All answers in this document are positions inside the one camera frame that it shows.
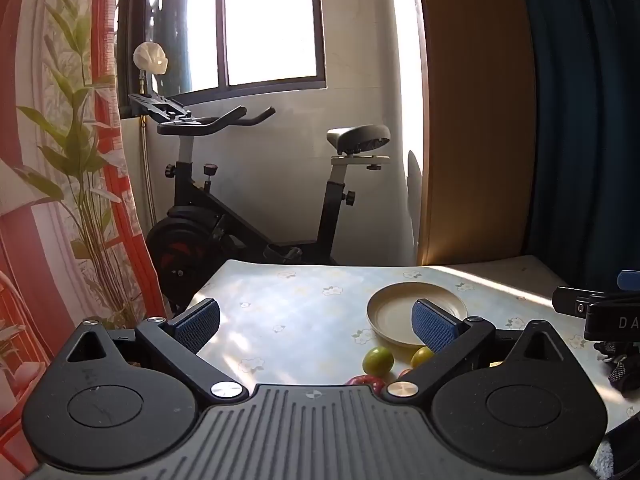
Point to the black exercise bike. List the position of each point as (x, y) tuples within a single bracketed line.
[(235, 220)]

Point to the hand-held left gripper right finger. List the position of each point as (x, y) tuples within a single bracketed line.
[(435, 327)]

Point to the beige plate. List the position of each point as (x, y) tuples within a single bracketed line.
[(390, 310)]

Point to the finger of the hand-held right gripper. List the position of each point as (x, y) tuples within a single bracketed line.
[(570, 301), (630, 279)]

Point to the red apple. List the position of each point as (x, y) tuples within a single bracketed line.
[(367, 381)]

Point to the wooden cabinet panel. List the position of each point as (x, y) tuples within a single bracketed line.
[(475, 110)]

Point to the yellow-green round fruit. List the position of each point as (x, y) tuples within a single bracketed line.
[(420, 357)]

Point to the window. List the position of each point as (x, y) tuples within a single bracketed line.
[(270, 25)]

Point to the plant print curtain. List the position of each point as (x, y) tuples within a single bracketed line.
[(30, 110)]

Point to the person's right hand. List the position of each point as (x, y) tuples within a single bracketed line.
[(620, 370)]

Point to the orange tangerine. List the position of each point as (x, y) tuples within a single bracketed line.
[(404, 373)]

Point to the green apple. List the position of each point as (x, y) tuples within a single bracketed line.
[(377, 360)]

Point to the dark blue curtain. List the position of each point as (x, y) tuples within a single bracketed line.
[(590, 110)]

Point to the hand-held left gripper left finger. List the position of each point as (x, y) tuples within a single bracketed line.
[(197, 325)]

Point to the white bulb on metal pole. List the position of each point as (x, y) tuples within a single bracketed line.
[(150, 57)]

